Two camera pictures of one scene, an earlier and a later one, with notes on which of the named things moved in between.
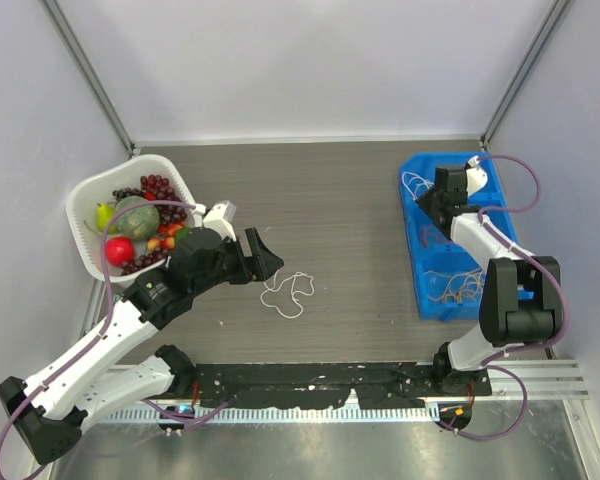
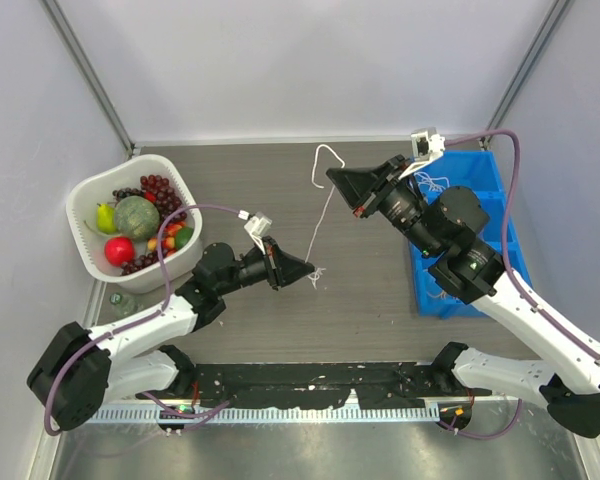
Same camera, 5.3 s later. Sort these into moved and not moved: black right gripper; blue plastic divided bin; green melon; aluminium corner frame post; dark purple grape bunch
Moved: black right gripper
Not moved: green melon; aluminium corner frame post; blue plastic divided bin; dark purple grape bunch
